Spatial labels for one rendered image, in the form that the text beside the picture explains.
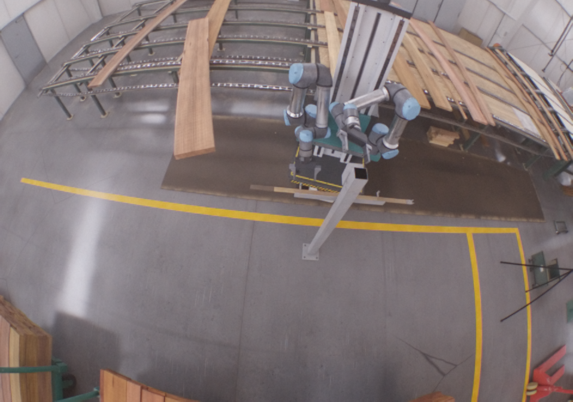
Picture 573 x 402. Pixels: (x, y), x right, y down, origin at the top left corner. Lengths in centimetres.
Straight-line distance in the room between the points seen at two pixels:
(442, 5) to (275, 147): 742
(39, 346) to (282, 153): 312
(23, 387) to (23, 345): 40
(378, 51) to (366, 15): 25
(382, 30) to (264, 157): 175
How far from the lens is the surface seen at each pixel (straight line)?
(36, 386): 267
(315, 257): 216
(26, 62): 900
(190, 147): 157
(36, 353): 254
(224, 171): 252
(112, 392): 210
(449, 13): 893
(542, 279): 419
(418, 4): 840
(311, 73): 133
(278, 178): 243
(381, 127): 174
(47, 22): 980
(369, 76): 168
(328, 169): 217
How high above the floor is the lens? 208
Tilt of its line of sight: 60 degrees down
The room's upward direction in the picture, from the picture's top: 8 degrees clockwise
